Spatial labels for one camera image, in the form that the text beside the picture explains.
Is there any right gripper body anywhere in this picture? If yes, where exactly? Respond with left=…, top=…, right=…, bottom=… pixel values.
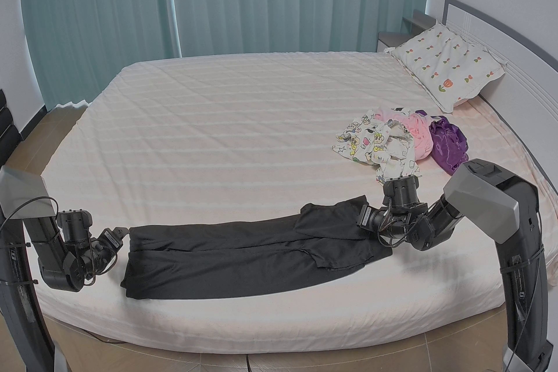
left=357, top=205, right=388, bottom=234

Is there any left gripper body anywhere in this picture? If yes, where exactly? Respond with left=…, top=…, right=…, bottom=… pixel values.
left=98, top=227, right=125, bottom=260

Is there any black T-shirt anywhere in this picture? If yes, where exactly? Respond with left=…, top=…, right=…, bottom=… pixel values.
left=121, top=194, right=393, bottom=301

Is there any bed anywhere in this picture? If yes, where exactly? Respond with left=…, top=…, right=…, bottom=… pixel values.
left=33, top=0, right=558, bottom=355

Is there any white printed pyjama top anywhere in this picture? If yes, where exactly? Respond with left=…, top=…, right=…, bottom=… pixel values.
left=332, top=109, right=424, bottom=184

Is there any pink garment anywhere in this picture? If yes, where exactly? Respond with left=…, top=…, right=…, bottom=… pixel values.
left=374, top=106, right=434, bottom=162

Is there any purple garment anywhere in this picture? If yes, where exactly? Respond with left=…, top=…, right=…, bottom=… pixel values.
left=416, top=111, right=469, bottom=176

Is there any white printed pillow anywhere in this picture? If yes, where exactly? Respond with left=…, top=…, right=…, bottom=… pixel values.
left=384, top=22, right=507, bottom=114

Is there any grey bedside table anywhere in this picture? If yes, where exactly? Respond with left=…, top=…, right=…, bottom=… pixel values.
left=377, top=10, right=438, bottom=53

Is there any black cable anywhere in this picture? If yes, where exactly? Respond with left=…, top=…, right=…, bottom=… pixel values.
left=0, top=196, right=59, bottom=231

